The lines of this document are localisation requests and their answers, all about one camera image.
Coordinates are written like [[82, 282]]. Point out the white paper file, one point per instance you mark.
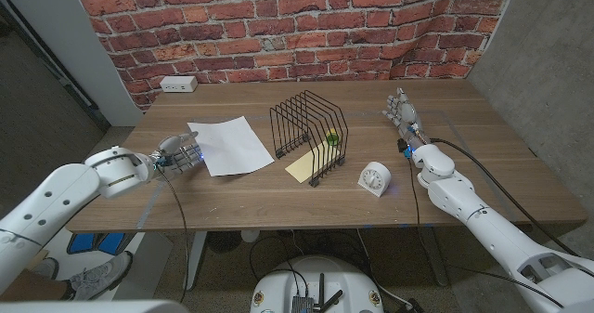
[[232, 146]]

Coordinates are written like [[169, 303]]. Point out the white floor mat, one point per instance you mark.
[[148, 266]]

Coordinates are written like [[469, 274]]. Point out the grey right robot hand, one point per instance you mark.
[[406, 113]]

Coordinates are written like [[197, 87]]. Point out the grey tape table marking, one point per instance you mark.
[[148, 206]]

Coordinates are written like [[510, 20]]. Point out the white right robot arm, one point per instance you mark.
[[487, 229]]

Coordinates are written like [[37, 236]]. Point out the grey box on torso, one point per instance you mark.
[[301, 304]]

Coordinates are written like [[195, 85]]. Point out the blue foot pedal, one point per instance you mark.
[[111, 243], [81, 242]]

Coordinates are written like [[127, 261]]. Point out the light grey partition panel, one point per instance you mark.
[[69, 48]]

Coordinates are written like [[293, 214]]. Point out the black round floor object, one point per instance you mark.
[[223, 242]]

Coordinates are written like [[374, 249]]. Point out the brown trouser leg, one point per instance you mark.
[[37, 287]]

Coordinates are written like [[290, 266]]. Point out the white robot front cover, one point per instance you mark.
[[93, 307]]

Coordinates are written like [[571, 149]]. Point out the white kitchen timer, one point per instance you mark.
[[373, 178]]

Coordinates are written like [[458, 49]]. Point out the white table leg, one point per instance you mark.
[[195, 262]]

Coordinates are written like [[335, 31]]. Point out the grey sneaker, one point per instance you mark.
[[46, 269], [102, 273]]

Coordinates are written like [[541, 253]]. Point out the red brick print backdrop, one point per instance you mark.
[[394, 25]]

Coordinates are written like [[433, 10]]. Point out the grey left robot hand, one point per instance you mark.
[[178, 157]]

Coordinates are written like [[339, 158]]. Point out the yellow sticky note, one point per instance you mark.
[[301, 166]]

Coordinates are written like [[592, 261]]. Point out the dark grey table leg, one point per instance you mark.
[[436, 262]]

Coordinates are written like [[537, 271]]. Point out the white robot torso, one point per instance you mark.
[[278, 290]]

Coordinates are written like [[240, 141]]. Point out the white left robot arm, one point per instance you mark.
[[55, 206]]

